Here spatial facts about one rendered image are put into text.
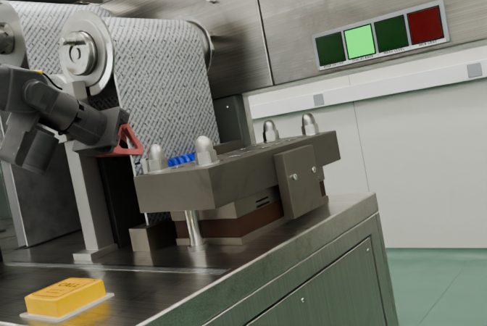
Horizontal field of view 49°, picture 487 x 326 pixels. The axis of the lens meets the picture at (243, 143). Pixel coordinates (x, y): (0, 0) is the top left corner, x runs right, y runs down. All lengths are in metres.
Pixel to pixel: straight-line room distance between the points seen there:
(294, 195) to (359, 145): 2.74
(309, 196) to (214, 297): 0.33
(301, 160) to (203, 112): 0.25
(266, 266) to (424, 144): 2.77
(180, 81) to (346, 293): 0.49
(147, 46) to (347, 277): 0.54
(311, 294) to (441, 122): 2.64
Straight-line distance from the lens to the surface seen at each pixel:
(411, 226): 3.63
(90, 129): 0.86
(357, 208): 1.01
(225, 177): 0.79
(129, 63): 0.96
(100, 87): 0.96
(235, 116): 1.19
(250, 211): 0.85
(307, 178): 0.94
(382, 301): 1.10
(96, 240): 0.98
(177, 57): 1.05
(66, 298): 0.69
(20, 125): 0.82
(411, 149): 3.51
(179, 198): 0.82
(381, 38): 1.00
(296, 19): 1.09
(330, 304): 0.92
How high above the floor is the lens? 1.09
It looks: 3 degrees down
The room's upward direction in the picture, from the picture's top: 11 degrees counter-clockwise
